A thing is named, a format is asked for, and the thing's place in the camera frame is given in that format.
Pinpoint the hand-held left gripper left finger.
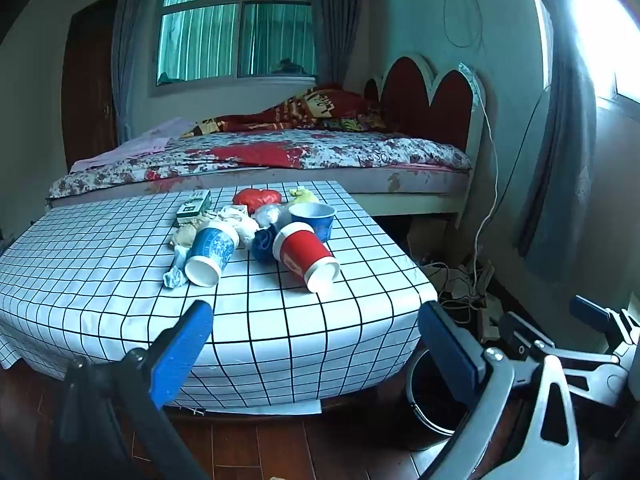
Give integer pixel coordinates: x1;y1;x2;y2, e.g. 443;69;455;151
52;300;216;480

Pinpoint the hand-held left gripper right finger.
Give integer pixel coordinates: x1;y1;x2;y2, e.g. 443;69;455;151
417;301;581;480

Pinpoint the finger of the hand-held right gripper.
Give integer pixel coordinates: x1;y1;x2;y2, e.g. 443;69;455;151
498;311;621;376
570;295;640;361

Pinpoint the black round trash bin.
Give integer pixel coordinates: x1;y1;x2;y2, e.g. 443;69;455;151
404;347;483;451

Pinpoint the light blue wrapper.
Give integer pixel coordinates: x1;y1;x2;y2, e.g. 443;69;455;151
163;245;193;289

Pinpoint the blue patterned paper cup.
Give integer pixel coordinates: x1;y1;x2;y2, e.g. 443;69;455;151
185;226;241;287

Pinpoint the beige paper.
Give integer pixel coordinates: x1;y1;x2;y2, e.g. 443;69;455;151
170;215;211;251

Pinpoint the dark blue wrapper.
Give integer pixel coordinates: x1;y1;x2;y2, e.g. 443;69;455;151
250;226;278;263

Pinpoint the white tissue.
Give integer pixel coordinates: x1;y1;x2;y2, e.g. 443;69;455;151
217;205;261;248

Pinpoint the green and white carton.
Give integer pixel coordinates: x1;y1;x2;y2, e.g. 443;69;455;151
175;191;212;226

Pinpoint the red paper cup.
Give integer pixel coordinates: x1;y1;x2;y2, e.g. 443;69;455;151
272;222;341;293

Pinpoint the clear plastic bag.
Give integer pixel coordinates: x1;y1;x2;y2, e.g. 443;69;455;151
255;204;293;228

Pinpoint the red plastic bag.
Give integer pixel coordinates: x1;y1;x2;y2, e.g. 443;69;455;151
232;187;283;213

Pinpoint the blue paper bowl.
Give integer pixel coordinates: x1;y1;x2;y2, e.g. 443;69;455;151
289;202;336;242

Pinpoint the white power strip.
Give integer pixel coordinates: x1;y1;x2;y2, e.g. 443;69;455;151
475;305;506;346

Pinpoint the wide grey patterned curtain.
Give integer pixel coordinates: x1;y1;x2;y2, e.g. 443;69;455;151
515;0;601;281

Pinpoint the pink cloth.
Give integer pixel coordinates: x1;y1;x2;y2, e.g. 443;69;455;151
72;117;198;171

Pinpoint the floral bedspread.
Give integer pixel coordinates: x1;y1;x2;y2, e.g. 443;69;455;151
47;129;473;198

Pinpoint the white bed with red headboard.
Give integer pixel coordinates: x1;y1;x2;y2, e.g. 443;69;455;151
45;55;488;228

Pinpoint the red printed blanket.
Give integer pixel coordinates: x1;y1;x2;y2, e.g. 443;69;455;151
182;84;388;138

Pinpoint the dark wooden door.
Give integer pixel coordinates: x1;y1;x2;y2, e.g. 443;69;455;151
60;0;121;171

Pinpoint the bright side window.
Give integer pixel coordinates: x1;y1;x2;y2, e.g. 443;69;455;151
565;0;640;106

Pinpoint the narrow grey curtain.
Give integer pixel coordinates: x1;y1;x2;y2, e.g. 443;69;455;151
112;0;166;146
312;0;361;91

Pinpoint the large window with green curtain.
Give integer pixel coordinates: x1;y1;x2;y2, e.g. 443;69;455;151
150;0;321;98

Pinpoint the white cable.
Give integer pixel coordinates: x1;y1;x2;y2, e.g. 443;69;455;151
457;60;501;311

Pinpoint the black cable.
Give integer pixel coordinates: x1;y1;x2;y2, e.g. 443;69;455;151
500;87;551;196

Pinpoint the thin wire loop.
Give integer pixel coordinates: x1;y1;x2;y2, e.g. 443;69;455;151
442;0;486;51

